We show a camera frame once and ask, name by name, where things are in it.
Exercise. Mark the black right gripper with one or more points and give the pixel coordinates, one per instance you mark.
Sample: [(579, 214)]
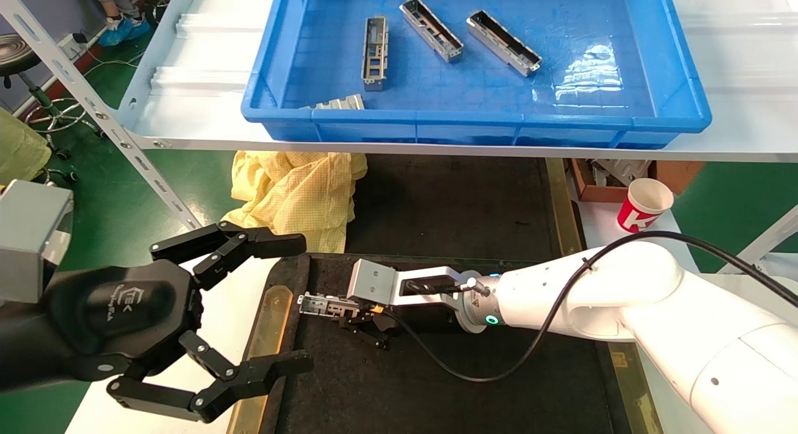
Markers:
[(424, 320)]

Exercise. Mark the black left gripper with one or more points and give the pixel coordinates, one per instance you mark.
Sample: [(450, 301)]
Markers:
[(118, 309)]

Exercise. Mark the grey metal housing part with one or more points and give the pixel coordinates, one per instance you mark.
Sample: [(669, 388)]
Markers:
[(340, 102), (504, 42), (375, 53), (431, 30), (321, 304)]

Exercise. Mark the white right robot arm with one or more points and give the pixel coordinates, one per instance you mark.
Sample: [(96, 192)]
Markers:
[(623, 284)]

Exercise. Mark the black felt container brass strips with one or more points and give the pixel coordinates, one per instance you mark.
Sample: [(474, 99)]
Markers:
[(449, 203), (374, 396)]

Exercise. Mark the yellow crumpled cloth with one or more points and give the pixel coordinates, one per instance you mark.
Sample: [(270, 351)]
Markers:
[(293, 197)]

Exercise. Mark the blue plastic tray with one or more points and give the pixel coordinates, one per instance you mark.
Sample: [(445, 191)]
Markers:
[(436, 125)]

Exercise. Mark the white metal shelf board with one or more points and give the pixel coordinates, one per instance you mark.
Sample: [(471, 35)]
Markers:
[(187, 110)]

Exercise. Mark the grey metal parts pile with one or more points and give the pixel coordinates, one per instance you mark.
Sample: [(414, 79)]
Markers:
[(617, 169)]

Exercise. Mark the red white paper cup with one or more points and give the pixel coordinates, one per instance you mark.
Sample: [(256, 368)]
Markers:
[(643, 206)]

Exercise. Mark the green cloth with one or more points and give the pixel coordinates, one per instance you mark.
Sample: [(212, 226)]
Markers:
[(19, 153)]

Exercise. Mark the clear plastic film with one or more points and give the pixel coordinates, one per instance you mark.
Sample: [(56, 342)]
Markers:
[(589, 72)]

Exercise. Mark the blue shoe cover foot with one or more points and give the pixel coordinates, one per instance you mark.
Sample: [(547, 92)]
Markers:
[(121, 30)]

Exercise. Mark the brown cardboard box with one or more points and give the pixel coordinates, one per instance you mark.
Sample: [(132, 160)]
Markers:
[(676, 172)]

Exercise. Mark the white power strip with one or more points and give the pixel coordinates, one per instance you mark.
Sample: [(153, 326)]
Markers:
[(75, 41)]

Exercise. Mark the black stool chrome base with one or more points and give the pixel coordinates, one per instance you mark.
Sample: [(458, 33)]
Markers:
[(15, 53)]

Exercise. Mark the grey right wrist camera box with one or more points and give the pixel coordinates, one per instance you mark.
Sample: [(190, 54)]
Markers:
[(371, 283)]

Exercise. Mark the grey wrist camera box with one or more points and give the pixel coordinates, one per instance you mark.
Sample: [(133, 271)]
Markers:
[(371, 283), (28, 234)]

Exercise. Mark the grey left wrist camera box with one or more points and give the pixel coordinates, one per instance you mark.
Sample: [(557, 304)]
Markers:
[(28, 234)]

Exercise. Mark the white perforated shelf post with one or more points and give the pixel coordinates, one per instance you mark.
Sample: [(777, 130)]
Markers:
[(81, 91)]

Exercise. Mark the white slanted frame bar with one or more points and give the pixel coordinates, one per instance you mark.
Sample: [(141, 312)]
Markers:
[(767, 241)]

